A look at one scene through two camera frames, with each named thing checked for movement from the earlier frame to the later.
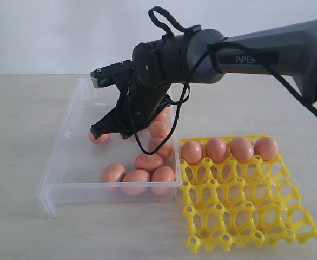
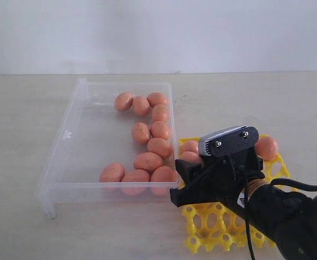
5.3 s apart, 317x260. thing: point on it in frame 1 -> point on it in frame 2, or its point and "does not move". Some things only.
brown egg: x=136 y=182 does not move
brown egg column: x=148 y=162 does not move
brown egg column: x=166 y=150 does not move
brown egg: x=103 y=138 -> x=191 y=157
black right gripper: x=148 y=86 -> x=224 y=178
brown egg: x=266 y=147 does not move
